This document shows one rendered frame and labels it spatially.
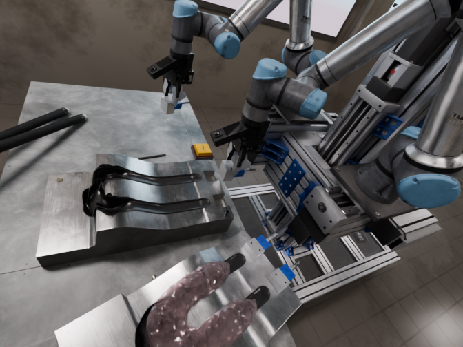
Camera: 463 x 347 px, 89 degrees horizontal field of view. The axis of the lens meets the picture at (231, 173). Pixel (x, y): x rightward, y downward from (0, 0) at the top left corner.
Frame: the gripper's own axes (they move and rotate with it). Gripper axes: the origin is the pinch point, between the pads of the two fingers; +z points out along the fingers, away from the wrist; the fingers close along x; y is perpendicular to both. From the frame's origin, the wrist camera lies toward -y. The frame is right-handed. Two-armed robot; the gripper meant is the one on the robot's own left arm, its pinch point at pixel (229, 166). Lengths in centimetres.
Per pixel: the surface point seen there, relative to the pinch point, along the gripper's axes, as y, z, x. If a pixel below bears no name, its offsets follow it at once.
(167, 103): -15.6, -2.5, 35.3
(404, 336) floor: 131, 101, -70
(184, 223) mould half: -18.2, 6.5, -15.6
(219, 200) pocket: -4.2, 8.7, -7.4
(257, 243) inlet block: 2.0, 7.6, -25.5
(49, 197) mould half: -52, 8, -1
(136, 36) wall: -17, 21, 190
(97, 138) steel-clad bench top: -42, 13, 32
